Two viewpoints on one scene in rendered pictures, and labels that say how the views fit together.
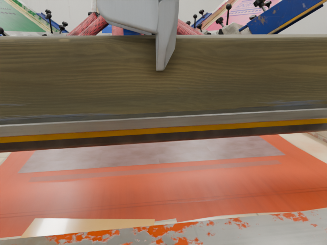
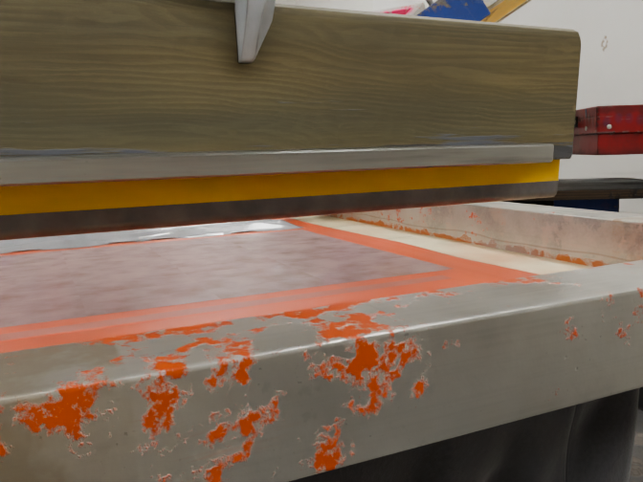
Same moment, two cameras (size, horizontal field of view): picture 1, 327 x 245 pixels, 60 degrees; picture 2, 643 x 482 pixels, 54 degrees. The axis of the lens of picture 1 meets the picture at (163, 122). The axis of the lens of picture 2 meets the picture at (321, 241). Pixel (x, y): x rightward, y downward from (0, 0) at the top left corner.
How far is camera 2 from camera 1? 0.09 m
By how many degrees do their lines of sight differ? 19
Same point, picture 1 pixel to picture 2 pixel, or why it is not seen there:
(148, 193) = not seen: hidden behind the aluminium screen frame
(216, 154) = (327, 278)
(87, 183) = (76, 337)
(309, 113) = (499, 153)
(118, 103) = (165, 129)
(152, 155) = (198, 291)
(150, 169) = (205, 308)
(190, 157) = (280, 286)
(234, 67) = (372, 68)
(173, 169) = (255, 303)
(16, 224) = not seen: outside the picture
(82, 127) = (96, 169)
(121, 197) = not seen: hidden behind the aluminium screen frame
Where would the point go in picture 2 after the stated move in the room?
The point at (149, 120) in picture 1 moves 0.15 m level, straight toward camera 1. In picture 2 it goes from (231, 158) to (392, 160)
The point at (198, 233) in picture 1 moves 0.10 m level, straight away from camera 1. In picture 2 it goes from (380, 307) to (325, 257)
